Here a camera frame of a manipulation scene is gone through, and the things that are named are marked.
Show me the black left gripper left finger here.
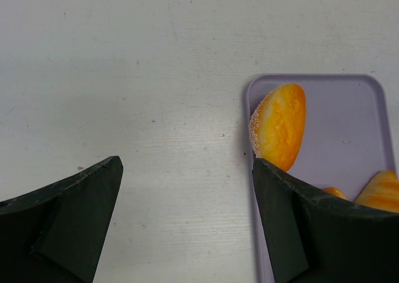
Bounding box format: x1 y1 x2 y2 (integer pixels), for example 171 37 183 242
1 156 123 282

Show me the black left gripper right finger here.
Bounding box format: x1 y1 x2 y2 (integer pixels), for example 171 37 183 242
252 159 398 282

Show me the oval white-topped fake bread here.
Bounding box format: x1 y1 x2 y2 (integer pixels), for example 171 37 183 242
322 187 349 201

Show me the fake croissant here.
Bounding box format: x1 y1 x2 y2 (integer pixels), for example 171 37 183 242
355 170 399 213

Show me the lilac plastic tray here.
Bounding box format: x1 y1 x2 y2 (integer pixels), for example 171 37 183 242
244 74 396 282

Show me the small round orange bun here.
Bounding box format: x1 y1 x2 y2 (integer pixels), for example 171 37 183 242
249 84 306 171

